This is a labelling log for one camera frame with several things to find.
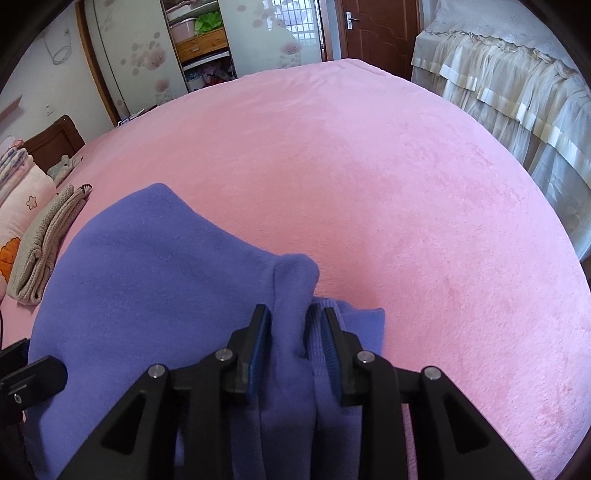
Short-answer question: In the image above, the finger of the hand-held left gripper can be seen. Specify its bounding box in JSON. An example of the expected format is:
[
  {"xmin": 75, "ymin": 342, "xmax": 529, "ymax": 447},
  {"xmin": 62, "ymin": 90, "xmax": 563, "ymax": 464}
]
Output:
[
  {"xmin": 0, "ymin": 339, "xmax": 31, "ymax": 370},
  {"xmin": 0, "ymin": 356, "xmax": 68, "ymax": 409}
]

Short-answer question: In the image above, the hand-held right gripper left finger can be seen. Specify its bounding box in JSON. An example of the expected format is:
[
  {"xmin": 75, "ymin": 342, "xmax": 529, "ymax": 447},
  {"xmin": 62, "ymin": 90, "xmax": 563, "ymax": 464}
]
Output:
[{"xmin": 58, "ymin": 303, "xmax": 271, "ymax": 480}]

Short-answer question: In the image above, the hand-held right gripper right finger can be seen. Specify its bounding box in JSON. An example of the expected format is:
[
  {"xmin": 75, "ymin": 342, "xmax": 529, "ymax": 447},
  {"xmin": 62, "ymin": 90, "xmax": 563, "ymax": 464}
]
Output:
[{"xmin": 321, "ymin": 307, "xmax": 536, "ymax": 480}]

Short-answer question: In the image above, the purple zip hoodie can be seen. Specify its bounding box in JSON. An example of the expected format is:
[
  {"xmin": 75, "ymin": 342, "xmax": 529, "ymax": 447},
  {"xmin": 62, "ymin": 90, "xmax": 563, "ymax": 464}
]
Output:
[{"xmin": 23, "ymin": 183, "xmax": 386, "ymax": 480}]

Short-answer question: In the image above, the pile of colourful clothes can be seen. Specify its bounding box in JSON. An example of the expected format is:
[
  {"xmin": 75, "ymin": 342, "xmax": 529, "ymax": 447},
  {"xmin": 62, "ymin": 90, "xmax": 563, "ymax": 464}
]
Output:
[{"xmin": 185, "ymin": 60, "xmax": 237, "ymax": 90}]

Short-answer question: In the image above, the folded beige knit sweater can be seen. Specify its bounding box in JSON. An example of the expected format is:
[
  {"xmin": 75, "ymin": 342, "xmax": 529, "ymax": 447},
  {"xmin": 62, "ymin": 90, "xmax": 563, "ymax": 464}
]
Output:
[{"xmin": 6, "ymin": 183, "xmax": 92, "ymax": 305}]

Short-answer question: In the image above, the pink fleece bed blanket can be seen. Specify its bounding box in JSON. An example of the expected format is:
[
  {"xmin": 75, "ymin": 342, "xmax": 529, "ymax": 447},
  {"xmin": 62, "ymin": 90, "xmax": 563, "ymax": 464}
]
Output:
[{"xmin": 0, "ymin": 58, "xmax": 591, "ymax": 480}]

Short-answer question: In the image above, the striped folded blanket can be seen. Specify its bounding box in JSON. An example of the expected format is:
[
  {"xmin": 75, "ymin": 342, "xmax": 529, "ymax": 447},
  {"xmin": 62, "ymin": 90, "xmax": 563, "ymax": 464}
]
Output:
[{"xmin": 0, "ymin": 147, "xmax": 34, "ymax": 195}]

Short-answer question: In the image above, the small grey plush toy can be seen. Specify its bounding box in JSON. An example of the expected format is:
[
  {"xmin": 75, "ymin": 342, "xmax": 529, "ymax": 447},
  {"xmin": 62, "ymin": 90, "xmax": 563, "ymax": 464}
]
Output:
[{"xmin": 47, "ymin": 154, "xmax": 84, "ymax": 181}]

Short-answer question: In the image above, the dark wooden headboard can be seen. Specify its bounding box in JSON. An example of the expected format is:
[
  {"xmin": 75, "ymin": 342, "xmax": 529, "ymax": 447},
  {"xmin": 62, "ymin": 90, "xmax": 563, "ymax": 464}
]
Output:
[{"xmin": 23, "ymin": 115, "xmax": 87, "ymax": 174}]

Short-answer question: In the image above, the bedside table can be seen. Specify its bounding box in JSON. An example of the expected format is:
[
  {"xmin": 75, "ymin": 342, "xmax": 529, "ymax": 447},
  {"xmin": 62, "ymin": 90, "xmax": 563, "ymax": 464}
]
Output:
[{"xmin": 117, "ymin": 111, "xmax": 158, "ymax": 127}]

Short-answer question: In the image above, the light wooden wardrobe drawer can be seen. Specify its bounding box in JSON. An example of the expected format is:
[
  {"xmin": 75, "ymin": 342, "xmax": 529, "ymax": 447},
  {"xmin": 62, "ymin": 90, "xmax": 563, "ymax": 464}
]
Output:
[{"xmin": 175, "ymin": 33, "xmax": 230, "ymax": 62}]

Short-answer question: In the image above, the white lace furniture cover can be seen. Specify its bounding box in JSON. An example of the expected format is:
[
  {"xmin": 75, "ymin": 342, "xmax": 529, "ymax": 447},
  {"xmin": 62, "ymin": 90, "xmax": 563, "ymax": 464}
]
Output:
[{"xmin": 411, "ymin": 0, "xmax": 591, "ymax": 261}]

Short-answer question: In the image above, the floral sliding door wardrobe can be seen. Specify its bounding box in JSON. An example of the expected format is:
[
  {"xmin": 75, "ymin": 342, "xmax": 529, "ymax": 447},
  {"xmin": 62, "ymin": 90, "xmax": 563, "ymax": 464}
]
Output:
[{"xmin": 75, "ymin": 0, "xmax": 333, "ymax": 125}]

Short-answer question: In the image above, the brown wooden door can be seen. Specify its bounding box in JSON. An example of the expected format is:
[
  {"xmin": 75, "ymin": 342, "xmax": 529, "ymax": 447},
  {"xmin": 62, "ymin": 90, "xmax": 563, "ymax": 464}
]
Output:
[{"xmin": 337, "ymin": 0, "xmax": 422, "ymax": 81}]

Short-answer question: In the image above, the pink plastic storage box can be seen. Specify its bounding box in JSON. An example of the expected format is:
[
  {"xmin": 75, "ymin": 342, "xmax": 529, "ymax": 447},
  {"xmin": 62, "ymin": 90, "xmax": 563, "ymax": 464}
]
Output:
[{"xmin": 168, "ymin": 18, "xmax": 197, "ymax": 42}]

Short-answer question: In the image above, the green bag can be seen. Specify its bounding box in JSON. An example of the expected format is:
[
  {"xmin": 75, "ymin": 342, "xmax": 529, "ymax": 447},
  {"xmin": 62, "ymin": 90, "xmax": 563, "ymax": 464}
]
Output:
[{"xmin": 194, "ymin": 11, "xmax": 225, "ymax": 33}]

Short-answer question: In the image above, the pink wall shelf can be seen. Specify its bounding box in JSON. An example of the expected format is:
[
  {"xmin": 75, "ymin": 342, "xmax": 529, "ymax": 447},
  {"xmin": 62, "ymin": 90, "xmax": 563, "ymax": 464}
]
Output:
[{"xmin": 0, "ymin": 95, "xmax": 24, "ymax": 121}]

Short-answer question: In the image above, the white looped wall cord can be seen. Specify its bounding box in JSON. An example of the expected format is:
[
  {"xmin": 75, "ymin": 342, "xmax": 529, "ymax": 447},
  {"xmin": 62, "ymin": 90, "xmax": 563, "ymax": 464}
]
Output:
[{"xmin": 44, "ymin": 28, "xmax": 72, "ymax": 65}]

